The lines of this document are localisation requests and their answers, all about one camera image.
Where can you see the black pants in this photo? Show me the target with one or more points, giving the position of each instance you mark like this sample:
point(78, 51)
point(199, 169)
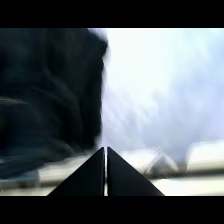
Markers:
point(50, 93)

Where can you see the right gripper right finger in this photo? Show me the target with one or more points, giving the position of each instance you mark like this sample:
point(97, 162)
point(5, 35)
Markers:
point(123, 176)

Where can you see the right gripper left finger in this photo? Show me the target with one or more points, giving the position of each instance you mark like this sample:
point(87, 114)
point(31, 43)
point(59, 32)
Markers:
point(90, 176)

